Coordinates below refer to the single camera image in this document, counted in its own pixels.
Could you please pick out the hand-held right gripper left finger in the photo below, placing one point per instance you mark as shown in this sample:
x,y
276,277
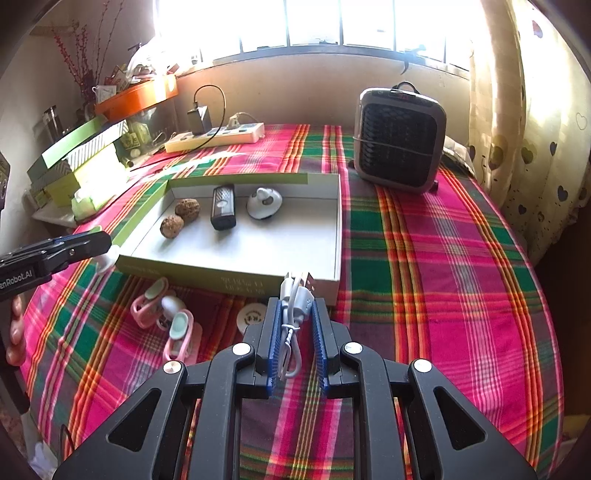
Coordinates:
x,y
272,350

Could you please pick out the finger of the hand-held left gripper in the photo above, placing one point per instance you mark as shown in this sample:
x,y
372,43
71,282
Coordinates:
x,y
46,244
87,247

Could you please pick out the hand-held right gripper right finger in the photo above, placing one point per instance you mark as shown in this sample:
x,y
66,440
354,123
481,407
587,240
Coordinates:
x,y
322,346

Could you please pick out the green topped white knob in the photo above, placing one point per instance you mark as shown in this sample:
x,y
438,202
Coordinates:
x,y
110,261

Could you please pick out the white round container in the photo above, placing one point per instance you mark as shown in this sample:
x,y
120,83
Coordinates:
x,y
249,316

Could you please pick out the pink clip with mint pad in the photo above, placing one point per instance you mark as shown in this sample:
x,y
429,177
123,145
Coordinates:
x,y
148,302
181,339

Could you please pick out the brown wrinkled walnut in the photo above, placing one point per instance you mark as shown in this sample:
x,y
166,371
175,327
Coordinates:
x,y
171,227
187,210

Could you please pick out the white mushroom-shaped knob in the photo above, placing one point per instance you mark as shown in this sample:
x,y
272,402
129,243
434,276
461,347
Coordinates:
x,y
171,305

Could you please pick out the green white cardboard box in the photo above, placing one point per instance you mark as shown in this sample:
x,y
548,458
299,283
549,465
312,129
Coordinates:
x,y
277,240

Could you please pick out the black rectangular flashlight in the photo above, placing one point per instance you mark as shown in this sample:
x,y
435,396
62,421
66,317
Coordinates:
x,y
222,207

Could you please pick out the white panda-shaped gadget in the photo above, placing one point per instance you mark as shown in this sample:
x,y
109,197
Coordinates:
x,y
263,205

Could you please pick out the person's left hand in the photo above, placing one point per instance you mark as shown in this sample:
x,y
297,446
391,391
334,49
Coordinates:
x,y
17,332

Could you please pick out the white side table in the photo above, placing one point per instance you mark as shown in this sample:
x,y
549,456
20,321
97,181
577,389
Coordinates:
x,y
55,216

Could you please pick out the pale green tissue pack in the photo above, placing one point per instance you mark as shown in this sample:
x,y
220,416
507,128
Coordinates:
x,y
87,203

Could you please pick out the green white flat box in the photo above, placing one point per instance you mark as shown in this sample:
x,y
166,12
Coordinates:
x,y
78,143

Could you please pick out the small green carton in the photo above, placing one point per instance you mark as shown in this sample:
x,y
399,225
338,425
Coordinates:
x,y
137,136

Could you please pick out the dark glass jar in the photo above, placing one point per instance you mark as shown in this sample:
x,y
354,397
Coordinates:
x,y
52,122

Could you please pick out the orange tray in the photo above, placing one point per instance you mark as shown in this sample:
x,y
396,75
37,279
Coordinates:
x,y
138,97

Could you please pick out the black charger adapter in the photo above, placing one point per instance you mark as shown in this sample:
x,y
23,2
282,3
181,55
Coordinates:
x,y
198,121

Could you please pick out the white power strip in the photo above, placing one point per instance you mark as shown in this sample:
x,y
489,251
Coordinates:
x,y
217,138

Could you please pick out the red berry branches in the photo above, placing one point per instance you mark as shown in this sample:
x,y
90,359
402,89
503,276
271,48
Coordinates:
x,y
76,64

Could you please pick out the white plug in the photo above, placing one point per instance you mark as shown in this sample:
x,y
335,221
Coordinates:
x,y
235,122

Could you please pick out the grey space heater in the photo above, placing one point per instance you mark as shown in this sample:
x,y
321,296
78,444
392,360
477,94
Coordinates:
x,y
397,138

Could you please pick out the heart print curtain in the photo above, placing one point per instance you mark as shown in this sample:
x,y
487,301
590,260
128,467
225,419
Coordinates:
x,y
531,138

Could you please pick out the black hanging hook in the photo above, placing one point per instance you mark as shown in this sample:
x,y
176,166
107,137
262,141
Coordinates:
x,y
407,62

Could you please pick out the window with metal bars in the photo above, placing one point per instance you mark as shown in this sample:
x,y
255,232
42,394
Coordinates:
x,y
323,23

